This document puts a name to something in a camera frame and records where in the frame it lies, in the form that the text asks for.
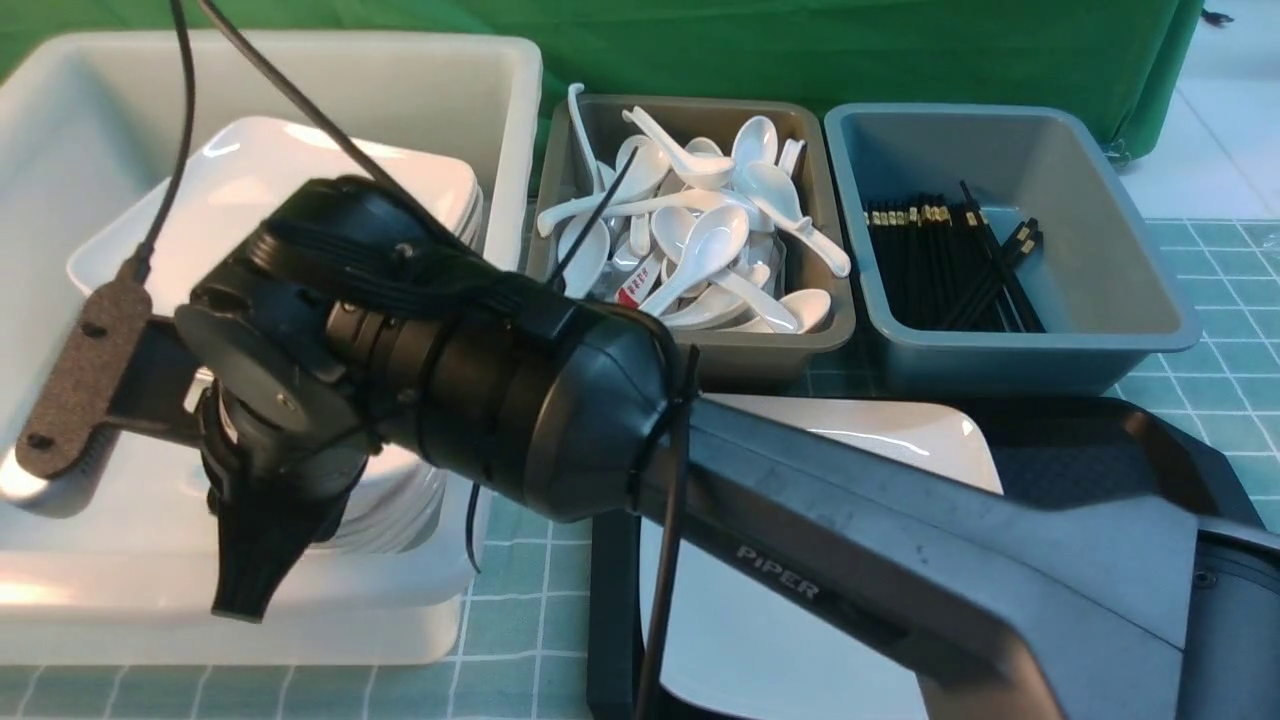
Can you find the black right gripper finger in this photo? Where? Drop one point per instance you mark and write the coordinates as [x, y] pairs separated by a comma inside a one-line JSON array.
[[262, 534]]

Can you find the large white square plate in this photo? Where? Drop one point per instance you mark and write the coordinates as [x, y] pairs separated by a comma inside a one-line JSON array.
[[738, 651]]

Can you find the bundle of black chopsticks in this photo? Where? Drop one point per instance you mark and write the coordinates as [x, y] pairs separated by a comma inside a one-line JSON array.
[[944, 266]]

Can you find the blue-grey plastic chopstick bin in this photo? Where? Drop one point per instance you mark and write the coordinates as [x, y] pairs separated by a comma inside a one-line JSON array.
[[1106, 298]]

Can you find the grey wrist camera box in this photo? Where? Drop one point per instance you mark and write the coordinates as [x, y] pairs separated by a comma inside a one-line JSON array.
[[64, 445]]

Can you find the green backdrop cloth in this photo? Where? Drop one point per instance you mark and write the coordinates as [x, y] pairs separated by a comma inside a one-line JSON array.
[[1112, 64]]

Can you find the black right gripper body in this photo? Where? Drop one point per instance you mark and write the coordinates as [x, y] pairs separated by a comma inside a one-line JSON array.
[[291, 427]]

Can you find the stack of white sauce dishes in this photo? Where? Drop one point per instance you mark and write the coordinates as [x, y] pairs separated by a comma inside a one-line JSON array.
[[400, 510]]

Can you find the black plastic serving tray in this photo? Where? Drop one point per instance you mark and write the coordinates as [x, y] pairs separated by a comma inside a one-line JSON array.
[[1055, 452]]

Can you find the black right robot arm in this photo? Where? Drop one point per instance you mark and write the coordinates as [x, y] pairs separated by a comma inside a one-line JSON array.
[[573, 408]]

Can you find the large white plastic tub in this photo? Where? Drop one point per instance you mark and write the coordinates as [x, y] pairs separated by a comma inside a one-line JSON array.
[[91, 124]]

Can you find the pile of white soup spoons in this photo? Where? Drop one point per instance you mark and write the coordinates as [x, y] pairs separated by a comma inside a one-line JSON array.
[[695, 231]]

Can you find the stack of white square plates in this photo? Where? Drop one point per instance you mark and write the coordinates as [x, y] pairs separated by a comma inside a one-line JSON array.
[[253, 165]]

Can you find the green grid tablecloth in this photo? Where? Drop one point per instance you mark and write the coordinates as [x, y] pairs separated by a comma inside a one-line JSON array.
[[522, 648]]

